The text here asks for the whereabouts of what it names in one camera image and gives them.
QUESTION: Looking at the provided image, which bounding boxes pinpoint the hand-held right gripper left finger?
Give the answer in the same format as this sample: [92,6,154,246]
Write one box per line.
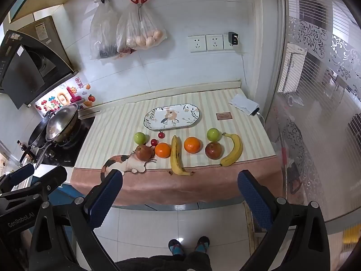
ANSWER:
[28,169,124,271]

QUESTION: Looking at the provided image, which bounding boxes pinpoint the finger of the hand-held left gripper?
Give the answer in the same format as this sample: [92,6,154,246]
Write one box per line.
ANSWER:
[0,163,35,194]
[30,165,68,203]

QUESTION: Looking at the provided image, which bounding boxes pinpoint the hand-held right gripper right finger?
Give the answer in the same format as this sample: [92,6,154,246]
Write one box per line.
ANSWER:
[237,170,330,271]

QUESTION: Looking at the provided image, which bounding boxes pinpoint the curved yellow banana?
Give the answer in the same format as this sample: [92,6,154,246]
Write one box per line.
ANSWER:
[220,132,243,167]

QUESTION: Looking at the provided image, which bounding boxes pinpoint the brownish red apple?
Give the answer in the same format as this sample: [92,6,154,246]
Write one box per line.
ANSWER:
[135,145,155,161]

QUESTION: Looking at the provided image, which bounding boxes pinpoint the large red apple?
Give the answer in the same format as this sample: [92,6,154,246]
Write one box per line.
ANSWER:
[205,142,223,159]

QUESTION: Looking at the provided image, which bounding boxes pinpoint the orange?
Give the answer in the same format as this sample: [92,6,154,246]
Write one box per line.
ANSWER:
[184,137,201,154]
[154,143,172,159]

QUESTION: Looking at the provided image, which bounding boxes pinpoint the yellow banana with dark marks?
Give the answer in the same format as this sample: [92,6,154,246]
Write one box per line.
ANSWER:
[170,135,195,176]

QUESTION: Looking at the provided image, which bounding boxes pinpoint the floral ceramic plate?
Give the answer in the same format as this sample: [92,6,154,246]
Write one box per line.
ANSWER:
[143,103,202,131]

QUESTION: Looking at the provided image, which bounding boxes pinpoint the black frying pan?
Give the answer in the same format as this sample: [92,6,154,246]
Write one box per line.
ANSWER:
[20,110,57,163]

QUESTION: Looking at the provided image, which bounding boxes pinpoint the black gas stove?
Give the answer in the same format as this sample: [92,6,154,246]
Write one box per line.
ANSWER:
[34,116,95,167]

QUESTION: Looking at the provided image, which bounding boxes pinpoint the steel wok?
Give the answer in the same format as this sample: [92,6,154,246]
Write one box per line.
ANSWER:
[35,103,79,170]

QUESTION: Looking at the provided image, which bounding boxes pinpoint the striped tablecloth with cat print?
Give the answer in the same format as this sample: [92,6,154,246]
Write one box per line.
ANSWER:
[69,88,284,206]

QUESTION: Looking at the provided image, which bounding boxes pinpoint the blue patterned slipper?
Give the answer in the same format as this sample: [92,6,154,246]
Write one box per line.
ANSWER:
[168,239,185,256]
[194,236,211,253]

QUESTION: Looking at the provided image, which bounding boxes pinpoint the person's dark fuzzy pants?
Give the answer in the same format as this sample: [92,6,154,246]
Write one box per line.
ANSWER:
[116,251,212,271]

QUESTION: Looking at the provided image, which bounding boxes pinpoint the folded white cloth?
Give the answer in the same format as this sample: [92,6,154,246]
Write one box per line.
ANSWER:
[228,94,258,116]

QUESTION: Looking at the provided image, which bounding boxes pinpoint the black range hood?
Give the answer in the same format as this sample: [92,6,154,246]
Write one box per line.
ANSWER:
[0,30,78,109]

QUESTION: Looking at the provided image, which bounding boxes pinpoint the patterned glass sliding door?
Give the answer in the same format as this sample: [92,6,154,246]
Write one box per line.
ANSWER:
[265,0,361,232]

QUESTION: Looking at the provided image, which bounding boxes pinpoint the clear plastic bag dark contents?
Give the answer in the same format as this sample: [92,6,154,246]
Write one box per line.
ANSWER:
[90,0,120,60]

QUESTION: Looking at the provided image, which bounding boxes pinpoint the clear plastic bag round produce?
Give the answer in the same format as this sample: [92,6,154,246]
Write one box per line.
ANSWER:
[116,4,167,54]

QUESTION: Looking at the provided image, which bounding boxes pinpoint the red and white mop handle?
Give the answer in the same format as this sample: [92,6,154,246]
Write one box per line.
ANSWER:
[278,131,292,195]

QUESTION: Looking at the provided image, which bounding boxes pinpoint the colourful wall stickers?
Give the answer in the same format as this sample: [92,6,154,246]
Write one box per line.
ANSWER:
[35,76,96,119]

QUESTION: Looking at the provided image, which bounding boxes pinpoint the white charging cable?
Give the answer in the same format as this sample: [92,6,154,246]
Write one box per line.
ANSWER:
[239,44,265,125]

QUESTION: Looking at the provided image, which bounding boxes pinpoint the steel hood duct cover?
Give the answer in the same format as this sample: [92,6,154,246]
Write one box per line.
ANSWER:
[17,15,74,71]

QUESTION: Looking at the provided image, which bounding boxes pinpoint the white wall socket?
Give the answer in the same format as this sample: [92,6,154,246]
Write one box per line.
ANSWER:
[223,33,240,51]
[188,35,208,53]
[205,34,224,52]

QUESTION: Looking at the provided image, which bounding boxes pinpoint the red handled scissors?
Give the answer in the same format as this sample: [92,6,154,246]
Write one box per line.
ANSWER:
[128,0,152,21]

